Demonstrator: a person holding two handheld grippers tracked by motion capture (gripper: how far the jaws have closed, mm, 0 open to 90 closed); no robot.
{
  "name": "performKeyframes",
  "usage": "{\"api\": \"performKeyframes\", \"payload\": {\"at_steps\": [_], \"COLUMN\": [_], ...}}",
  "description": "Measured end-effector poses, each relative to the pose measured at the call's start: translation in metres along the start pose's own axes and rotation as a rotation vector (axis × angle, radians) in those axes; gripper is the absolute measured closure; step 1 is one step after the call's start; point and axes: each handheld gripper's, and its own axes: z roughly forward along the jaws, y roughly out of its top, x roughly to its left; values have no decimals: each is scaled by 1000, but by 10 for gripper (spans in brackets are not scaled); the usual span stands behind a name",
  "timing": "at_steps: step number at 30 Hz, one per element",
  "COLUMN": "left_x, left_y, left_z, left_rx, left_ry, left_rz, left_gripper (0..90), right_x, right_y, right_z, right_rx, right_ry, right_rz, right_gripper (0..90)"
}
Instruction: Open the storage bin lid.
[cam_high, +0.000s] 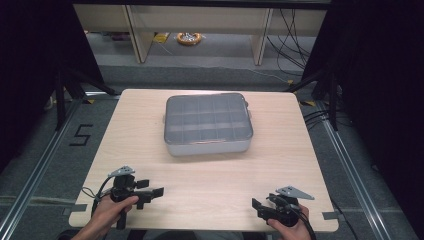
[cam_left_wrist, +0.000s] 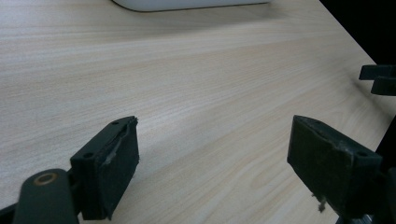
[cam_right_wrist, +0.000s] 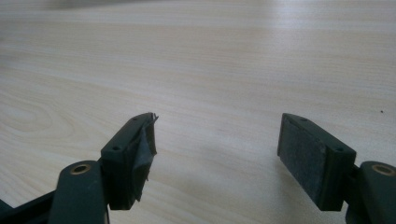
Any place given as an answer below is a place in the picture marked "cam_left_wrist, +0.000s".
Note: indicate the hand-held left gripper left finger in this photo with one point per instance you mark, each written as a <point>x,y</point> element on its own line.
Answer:
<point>106,168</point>

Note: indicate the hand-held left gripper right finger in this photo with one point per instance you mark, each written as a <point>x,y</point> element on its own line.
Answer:
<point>327,161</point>

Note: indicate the white tray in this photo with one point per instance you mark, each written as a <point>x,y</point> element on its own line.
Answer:
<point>186,4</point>

